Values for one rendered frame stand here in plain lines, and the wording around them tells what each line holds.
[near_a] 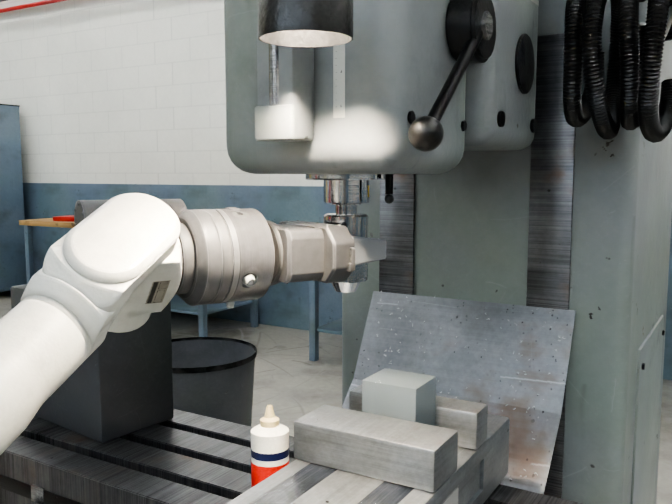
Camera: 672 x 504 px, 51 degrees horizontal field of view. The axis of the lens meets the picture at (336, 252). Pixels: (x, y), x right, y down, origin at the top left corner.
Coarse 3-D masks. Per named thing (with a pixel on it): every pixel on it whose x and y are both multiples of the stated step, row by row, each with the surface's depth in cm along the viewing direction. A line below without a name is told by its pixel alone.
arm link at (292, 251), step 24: (240, 216) 65; (240, 240) 63; (264, 240) 64; (288, 240) 65; (312, 240) 67; (336, 240) 66; (240, 264) 63; (264, 264) 64; (288, 264) 66; (312, 264) 67; (336, 264) 66; (240, 288) 64; (264, 288) 65
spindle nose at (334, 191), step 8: (328, 184) 72; (336, 184) 71; (344, 184) 71; (352, 184) 71; (360, 184) 72; (368, 184) 73; (328, 192) 72; (336, 192) 71; (344, 192) 71; (352, 192) 71; (360, 192) 72; (328, 200) 72; (336, 200) 72; (344, 200) 71; (352, 200) 71; (360, 200) 72; (368, 200) 73
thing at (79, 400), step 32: (160, 320) 98; (96, 352) 91; (128, 352) 94; (160, 352) 98; (64, 384) 96; (96, 384) 91; (128, 384) 94; (160, 384) 99; (64, 416) 97; (96, 416) 92; (128, 416) 95; (160, 416) 99
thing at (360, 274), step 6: (348, 228) 72; (354, 228) 72; (360, 228) 72; (366, 228) 73; (354, 234) 72; (360, 234) 72; (366, 234) 73; (366, 264) 73; (360, 270) 73; (366, 270) 74; (354, 276) 72; (360, 276) 73; (366, 276) 74; (336, 282) 73; (342, 282) 72; (348, 282) 72; (354, 282) 72
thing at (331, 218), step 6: (324, 216) 73; (330, 216) 72; (336, 216) 72; (342, 216) 72; (348, 216) 72; (354, 216) 72; (360, 216) 72; (366, 216) 73; (324, 222) 73; (330, 222) 72; (336, 222) 72; (342, 222) 72; (348, 222) 72; (354, 222) 72; (360, 222) 72; (366, 222) 73
